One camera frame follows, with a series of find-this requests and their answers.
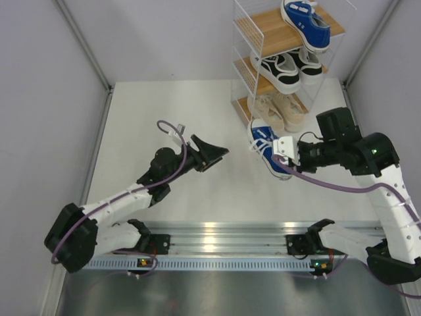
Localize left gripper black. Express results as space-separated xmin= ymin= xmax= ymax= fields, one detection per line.
xmin=164 ymin=135 xmax=228 ymax=184

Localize beige lace sneaker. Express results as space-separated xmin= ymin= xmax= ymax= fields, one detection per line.
xmin=247 ymin=94 xmax=285 ymax=136
xmin=272 ymin=92 xmax=305 ymax=132

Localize blue canvas sneaker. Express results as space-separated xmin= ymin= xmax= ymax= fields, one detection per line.
xmin=247 ymin=118 xmax=292 ymax=180
xmin=280 ymin=1 xmax=331 ymax=53

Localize black white sneaker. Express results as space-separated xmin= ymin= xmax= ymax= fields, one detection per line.
xmin=288 ymin=47 xmax=323 ymax=86
xmin=249 ymin=51 xmax=301 ymax=95

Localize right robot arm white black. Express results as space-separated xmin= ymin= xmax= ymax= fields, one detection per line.
xmin=296 ymin=107 xmax=420 ymax=285

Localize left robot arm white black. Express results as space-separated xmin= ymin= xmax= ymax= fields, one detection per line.
xmin=44 ymin=135 xmax=229 ymax=273

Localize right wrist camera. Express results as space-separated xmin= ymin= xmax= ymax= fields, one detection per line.
xmin=272 ymin=136 xmax=300 ymax=166

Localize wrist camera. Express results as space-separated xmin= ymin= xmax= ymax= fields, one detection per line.
xmin=168 ymin=124 xmax=185 ymax=139
xmin=272 ymin=136 xmax=300 ymax=166

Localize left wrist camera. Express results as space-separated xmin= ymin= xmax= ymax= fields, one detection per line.
xmin=168 ymin=124 xmax=185 ymax=139

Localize aluminium mounting rail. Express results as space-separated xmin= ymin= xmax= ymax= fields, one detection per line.
xmin=55 ymin=220 xmax=410 ymax=256

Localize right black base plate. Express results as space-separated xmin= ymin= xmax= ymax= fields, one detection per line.
xmin=285 ymin=233 xmax=328 ymax=258

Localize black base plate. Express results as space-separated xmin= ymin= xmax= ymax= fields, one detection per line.
xmin=285 ymin=233 xmax=328 ymax=258
xmin=114 ymin=234 xmax=171 ymax=255

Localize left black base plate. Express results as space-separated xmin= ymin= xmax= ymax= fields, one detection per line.
xmin=114 ymin=234 xmax=171 ymax=255

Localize white wire wooden shoe shelf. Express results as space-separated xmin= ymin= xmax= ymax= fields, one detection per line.
xmin=231 ymin=1 xmax=357 ymax=126

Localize perforated cable duct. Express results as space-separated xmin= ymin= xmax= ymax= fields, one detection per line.
xmin=85 ymin=255 xmax=332 ymax=272

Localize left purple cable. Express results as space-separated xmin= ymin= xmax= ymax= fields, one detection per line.
xmin=51 ymin=120 xmax=188 ymax=276

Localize right aluminium frame post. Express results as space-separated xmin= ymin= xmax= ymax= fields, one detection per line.
xmin=343 ymin=0 xmax=402 ymax=90

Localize aluminium frame post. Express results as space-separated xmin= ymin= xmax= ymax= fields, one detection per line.
xmin=343 ymin=0 xmax=402 ymax=90
xmin=54 ymin=0 xmax=114 ymax=93

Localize left aluminium frame post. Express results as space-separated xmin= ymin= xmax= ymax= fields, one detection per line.
xmin=54 ymin=0 xmax=114 ymax=93

